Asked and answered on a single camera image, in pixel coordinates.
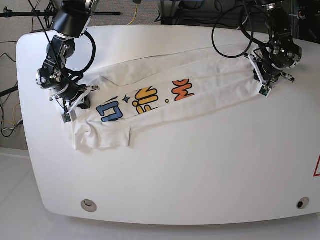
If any left table grommet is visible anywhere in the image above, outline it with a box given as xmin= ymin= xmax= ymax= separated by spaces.
xmin=80 ymin=199 xmax=97 ymax=213

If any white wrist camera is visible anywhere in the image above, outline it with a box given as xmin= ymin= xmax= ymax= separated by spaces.
xmin=61 ymin=110 xmax=77 ymax=124
xmin=259 ymin=85 xmax=272 ymax=98

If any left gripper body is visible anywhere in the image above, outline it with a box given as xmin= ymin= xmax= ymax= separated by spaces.
xmin=244 ymin=52 xmax=296 ymax=88

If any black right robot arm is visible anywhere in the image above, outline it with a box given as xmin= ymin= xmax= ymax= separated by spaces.
xmin=36 ymin=0 xmax=99 ymax=122

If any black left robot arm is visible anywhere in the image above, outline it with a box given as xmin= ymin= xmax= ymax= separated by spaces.
xmin=211 ymin=0 xmax=302 ymax=92

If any white printed T-shirt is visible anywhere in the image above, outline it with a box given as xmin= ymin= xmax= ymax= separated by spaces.
xmin=65 ymin=47 xmax=261 ymax=151

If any black tripod stand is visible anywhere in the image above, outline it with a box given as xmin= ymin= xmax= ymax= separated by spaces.
xmin=0 ymin=0 xmax=121 ymax=38

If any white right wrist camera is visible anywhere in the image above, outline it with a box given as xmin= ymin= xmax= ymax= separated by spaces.
xmin=61 ymin=110 xmax=77 ymax=124

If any table grommet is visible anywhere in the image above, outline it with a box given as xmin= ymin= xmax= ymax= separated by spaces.
xmin=296 ymin=197 xmax=310 ymax=210
xmin=80 ymin=199 xmax=97 ymax=213

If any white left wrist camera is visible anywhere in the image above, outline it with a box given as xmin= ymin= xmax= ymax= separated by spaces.
xmin=259 ymin=85 xmax=272 ymax=98

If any yellow cable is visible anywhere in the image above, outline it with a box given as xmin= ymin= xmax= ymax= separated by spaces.
xmin=127 ymin=0 xmax=140 ymax=26

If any right table grommet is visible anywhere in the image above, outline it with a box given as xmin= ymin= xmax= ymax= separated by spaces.
xmin=296 ymin=197 xmax=310 ymax=210

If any red triangle sticker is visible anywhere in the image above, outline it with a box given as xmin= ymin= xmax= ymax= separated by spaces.
xmin=313 ymin=157 xmax=320 ymax=177

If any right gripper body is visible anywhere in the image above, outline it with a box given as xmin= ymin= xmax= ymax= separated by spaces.
xmin=49 ymin=84 xmax=100 ymax=114

